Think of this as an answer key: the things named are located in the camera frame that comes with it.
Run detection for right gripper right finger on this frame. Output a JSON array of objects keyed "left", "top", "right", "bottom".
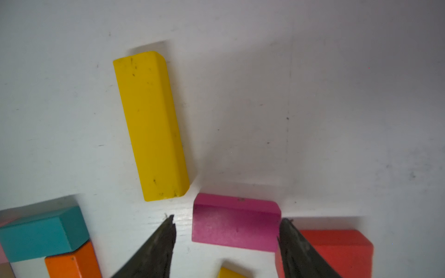
[{"left": 278, "top": 218, "right": 341, "bottom": 278}]

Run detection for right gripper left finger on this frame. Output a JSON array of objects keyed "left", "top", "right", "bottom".
[{"left": 113, "top": 215, "right": 177, "bottom": 278}]

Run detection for red block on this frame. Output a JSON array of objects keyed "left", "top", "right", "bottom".
[{"left": 275, "top": 230, "right": 374, "bottom": 278}]

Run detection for orange block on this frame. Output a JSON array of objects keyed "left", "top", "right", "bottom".
[{"left": 45, "top": 240, "right": 102, "bottom": 278}]

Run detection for yellow block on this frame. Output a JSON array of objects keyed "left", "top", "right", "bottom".
[
  {"left": 113, "top": 51, "right": 190, "bottom": 202},
  {"left": 217, "top": 267, "right": 246, "bottom": 278}
]

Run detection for magenta block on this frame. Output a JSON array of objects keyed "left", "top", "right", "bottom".
[{"left": 192, "top": 193, "right": 282, "bottom": 253}]

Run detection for short teal block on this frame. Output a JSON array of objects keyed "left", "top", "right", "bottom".
[{"left": 1, "top": 206, "right": 90, "bottom": 262}]

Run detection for natural wood block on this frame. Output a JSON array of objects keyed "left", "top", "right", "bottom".
[{"left": 0, "top": 263, "right": 15, "bottom": 278}]

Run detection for pink block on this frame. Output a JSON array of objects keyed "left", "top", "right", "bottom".
[{"left": 0, "top": 244, "right": 9, "bottom": 264}]

